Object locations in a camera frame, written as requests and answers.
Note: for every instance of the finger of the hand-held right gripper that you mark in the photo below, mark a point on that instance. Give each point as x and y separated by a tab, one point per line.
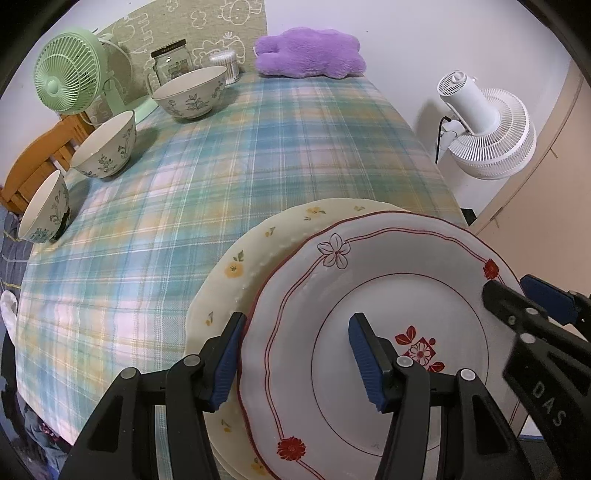
508	307
549	300

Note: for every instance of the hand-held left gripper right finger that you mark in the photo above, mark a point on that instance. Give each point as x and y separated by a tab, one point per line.
364	364

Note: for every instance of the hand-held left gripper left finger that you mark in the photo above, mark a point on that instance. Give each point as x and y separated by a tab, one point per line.
226	357

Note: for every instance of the large yellow floral plate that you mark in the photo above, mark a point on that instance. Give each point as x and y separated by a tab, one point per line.
231	290

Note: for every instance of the white plate red flowers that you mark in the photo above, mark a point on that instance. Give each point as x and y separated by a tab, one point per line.
369	277

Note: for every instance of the small floral ceramic bowl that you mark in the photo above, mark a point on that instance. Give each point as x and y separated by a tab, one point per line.
44	207

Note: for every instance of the medium floral ceramic bowl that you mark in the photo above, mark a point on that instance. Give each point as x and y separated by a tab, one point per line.
106	147

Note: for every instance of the large floral ceramic bowl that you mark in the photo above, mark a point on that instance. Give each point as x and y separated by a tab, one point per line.
191	94

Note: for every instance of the beige door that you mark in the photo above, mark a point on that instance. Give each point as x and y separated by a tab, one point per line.
554	184

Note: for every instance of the white fan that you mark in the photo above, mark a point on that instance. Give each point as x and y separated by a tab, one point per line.
489	124

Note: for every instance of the plaid tablecloth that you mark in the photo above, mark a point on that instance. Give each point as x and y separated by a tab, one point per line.
231	161

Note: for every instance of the dark patterned cloth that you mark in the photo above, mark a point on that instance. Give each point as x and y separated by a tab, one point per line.
32	429

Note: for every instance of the white cloth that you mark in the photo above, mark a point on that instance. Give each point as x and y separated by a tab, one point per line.
8	309

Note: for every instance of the blue striped cloth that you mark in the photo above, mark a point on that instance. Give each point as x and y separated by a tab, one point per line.
11	258

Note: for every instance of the wooden chair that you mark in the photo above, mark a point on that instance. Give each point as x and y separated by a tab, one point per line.
27	170

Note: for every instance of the cotton swab container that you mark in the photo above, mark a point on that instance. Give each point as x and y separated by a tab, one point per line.
226	64

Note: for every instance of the glass jar dark lid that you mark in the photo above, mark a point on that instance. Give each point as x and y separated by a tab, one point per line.
171	64

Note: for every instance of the purple plush toy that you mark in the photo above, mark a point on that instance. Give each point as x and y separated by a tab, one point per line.
304	50

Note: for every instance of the green desk fan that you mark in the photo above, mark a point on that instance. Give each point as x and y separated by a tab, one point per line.
69	74

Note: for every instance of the green printed board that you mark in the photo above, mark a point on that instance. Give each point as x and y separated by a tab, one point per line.
203	23

